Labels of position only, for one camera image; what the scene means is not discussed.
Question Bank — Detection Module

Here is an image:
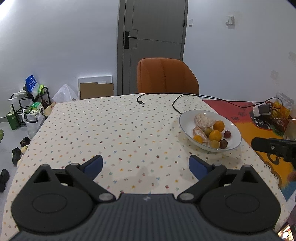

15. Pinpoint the blue plastic bag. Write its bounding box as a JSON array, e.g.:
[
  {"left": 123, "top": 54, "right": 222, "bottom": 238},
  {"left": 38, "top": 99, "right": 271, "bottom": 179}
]
[{"left": 26, "top": 75, "right": 40, "bottom": 98}]

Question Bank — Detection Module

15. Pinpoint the peeled pomelo piece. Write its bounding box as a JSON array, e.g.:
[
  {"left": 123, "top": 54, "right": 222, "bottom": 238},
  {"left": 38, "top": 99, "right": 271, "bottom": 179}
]
[
  {"left": 194, "top": 113, "right": 216, "bottom": 130},
  {"left": 193, "top": 126, "right": 208, "bottom": 144}
]

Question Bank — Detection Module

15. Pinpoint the orange leather chair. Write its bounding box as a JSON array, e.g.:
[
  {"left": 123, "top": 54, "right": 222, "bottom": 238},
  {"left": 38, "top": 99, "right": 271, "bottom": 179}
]
[{"left": 137, "top": 58, "right": 199, "bottom": 94}]

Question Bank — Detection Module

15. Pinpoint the white bag on floor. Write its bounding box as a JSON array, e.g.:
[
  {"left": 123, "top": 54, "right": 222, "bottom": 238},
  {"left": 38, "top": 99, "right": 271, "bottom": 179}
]
[{"left": 22, "top": 108, "right": 46, "bottom": 139}]

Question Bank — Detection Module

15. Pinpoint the small orange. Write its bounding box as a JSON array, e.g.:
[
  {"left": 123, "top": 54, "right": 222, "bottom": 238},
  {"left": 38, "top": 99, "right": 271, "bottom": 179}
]
[
  {"left": 210, "top": 140, "right": 220, "bottom": 149},
  {"left": 193, "top": 135, "right": 203, "bottom": 144}
]

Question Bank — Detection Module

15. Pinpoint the green-brown fruit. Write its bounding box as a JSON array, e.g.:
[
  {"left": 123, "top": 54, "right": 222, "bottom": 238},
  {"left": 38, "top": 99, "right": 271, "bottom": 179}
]
[{"left": 204, "top": 128, "right": 213, "bottom": 137}]

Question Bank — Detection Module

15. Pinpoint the black usb cable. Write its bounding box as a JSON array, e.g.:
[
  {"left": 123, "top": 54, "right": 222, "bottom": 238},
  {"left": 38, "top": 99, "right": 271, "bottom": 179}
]
[{"left": 136, "top": 92, "right": 284, "bottom": 115}]

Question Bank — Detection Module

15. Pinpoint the large orange front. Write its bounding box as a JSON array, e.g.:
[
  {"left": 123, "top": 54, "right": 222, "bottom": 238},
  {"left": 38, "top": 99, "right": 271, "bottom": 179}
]
[{"left": 209, "top": 130, "right": 222, "bottom": 142}]

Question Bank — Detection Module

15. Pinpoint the white power adapter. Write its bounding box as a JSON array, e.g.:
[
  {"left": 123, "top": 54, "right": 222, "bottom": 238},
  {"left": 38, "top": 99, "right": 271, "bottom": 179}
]
[{"left": 252, "top": 103, "right": 271, "bottom": 117}]

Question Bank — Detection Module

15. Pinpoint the black metal rack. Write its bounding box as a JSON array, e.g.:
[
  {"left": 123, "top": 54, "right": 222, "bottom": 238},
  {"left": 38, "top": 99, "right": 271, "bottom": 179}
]
[{"left": 8, "top": 85, "right": 52, "bottom": 127}]

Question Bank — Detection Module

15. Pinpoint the small orange front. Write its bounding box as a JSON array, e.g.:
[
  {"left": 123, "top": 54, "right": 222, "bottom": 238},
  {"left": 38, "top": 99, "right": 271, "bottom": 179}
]
[{"left": 210, "top": 140, "right": 220, "bottom": 149}]

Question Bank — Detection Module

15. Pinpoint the small orange back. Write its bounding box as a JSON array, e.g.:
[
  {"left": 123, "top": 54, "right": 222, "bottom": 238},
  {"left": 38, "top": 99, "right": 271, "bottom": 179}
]
[{"left": 193, "top": 135, "right": 203, "bottom": 144}]

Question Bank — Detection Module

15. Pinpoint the clear plastic bag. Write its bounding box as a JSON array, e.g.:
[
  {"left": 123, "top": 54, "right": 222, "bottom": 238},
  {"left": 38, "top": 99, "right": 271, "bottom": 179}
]
[{"left": 52, "top": 84, "right": 79, "bottom": 103}]

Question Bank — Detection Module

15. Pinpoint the floral tablecloth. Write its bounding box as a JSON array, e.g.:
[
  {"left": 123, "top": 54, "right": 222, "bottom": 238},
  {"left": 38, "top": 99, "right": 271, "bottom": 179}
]
[{"left": 1, "top": 94, "right": 291, "bottom": 240}]

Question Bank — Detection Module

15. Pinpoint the large orange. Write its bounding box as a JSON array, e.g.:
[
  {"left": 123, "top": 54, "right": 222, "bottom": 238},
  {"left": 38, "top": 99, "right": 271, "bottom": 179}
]
[
  {"left": 213, "top": 120, "right": 225, "bottom": 132},
  {"left": 209, "top": 130, "right": 222, "bottom": 142}
]

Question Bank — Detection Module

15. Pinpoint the dark red fruit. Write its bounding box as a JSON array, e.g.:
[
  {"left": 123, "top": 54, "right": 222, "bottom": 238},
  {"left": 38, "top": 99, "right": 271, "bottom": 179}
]
[
  {"left": 224, "top": 131, "right": 231, "bottom": 138},
  {"left": 219, "top": 139, "right": 228, "bottom": 149}
]

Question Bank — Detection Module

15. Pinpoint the grey door with lock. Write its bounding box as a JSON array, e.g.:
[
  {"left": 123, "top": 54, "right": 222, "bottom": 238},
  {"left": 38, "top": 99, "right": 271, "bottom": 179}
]
[{"left": 117, "top": 1, "right": 188, "bottom": 95}]

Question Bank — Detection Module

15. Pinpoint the black shoe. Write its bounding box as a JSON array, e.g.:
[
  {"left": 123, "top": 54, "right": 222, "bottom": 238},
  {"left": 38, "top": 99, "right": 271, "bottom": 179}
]
[{"left": 0, "top": 169, "right": 10, "bottom": 192}]

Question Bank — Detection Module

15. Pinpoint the red orange cartoon mat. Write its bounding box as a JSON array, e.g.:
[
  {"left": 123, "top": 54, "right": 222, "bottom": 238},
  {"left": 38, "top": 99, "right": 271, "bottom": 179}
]
[{"left": 205, "top": 99, "right": 295, "bottom": 200}]

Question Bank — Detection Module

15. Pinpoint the large orange back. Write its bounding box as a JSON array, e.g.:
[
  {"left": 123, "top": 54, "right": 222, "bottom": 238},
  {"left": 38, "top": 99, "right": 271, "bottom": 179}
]
[{"left": 213, "top": 120, "right": 225, "bottom": 132}]

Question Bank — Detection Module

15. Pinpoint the white bowl blue rim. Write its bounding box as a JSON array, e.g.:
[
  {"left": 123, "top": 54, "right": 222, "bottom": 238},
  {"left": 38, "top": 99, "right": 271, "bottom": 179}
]
[{"left": 179, "top": 110, "right": 242, "bottom": 153}]

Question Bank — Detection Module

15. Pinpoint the snack package on table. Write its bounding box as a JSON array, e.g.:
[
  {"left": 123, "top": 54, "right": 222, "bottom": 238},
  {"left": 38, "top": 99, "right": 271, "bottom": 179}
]
[{"left": 270, "top": 92, "right": 295, "bottom": 136}]

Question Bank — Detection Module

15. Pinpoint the white wall switch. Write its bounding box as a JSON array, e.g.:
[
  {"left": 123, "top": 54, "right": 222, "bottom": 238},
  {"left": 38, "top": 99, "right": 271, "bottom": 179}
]
[{"left": 225, "top": 15, "right": 234, "bottom": 25}]

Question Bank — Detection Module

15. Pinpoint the green box on floor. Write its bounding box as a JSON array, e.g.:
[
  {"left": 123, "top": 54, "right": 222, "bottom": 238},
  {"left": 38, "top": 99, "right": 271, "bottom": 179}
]
[{"left": 6, "top": 110, "right": 20, "bottom": 130}]

